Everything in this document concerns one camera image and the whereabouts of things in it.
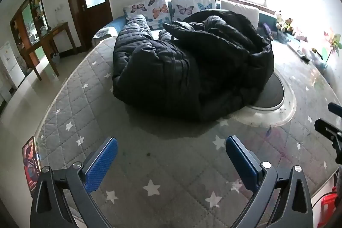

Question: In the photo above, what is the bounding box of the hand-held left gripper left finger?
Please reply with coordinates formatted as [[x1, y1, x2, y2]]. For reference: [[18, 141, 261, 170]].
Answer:
[[30, 136, 118, 228]]

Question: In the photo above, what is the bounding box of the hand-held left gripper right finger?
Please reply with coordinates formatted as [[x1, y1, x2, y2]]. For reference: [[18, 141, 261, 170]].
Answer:
[[225, 135, 313, 228]]

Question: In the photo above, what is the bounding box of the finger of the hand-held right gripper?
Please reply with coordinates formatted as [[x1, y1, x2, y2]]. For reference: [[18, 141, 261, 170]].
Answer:
[[328, 102, 342, 114], [314, 119, 342, 162]]

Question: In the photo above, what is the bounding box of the black puffer jacket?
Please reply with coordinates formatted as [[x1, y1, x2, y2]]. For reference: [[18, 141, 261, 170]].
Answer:
[[112, 9, 275, 122]]

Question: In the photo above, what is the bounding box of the grey quilted star mat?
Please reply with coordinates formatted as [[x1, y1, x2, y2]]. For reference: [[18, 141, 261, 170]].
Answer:
[[35, 38, 342, 228]]

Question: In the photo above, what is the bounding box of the colourful pinwheel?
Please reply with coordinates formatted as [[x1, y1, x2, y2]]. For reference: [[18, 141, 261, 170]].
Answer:
[[322, 28, 342, 63]]

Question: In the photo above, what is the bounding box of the black disc with white rim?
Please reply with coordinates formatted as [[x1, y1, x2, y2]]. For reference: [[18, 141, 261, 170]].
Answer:
[[230, 69, 297, 127]]

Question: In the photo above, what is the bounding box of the red plastic stool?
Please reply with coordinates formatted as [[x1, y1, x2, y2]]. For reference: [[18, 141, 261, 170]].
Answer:
[[319, 193, 338, 218]]

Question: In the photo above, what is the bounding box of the plush toy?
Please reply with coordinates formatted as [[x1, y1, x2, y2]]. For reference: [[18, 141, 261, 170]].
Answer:
[[275, 10, 284, 29], [283, 18, 294, 35]]

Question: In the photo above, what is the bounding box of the purple toy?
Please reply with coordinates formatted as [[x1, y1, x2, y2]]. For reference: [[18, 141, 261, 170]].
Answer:
[[263, 23, 273, 40]]

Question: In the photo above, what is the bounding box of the white fridge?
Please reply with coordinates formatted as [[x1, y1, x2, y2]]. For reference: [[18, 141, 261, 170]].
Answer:
[[0, 41, 20, 95]]

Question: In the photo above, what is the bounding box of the white pillow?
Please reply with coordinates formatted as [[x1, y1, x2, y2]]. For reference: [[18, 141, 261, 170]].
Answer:
[[220, 0, 260, 29]]

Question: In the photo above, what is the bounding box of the blue sofa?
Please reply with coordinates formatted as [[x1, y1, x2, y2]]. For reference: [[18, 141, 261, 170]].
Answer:
[[92, 0, 284, 47]]

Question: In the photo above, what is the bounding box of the wooden desk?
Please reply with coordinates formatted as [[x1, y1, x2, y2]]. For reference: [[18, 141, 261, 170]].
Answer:
[[23, 22, 75, 81]]

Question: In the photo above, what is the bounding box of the butterfly print pillow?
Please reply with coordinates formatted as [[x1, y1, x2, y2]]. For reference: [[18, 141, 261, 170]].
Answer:
[[123, 0, 171, 30], [170, 0, 217, 23]]

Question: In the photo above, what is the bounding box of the wooden display cabinet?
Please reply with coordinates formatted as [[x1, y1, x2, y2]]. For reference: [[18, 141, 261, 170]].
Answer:
[[10, 0, 50, 76]]

